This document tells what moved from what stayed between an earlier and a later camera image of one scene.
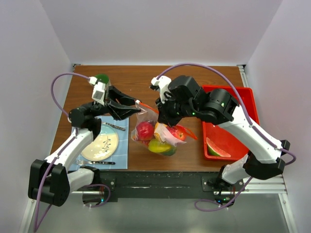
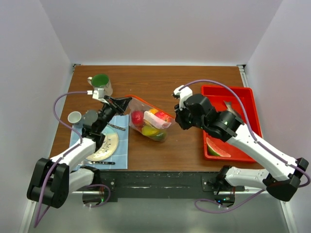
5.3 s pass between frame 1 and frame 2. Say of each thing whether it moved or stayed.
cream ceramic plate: stayed
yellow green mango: moved
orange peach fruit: moved
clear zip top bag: moved
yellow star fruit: moved
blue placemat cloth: stayed
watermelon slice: stayed
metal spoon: stayed
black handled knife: stayed
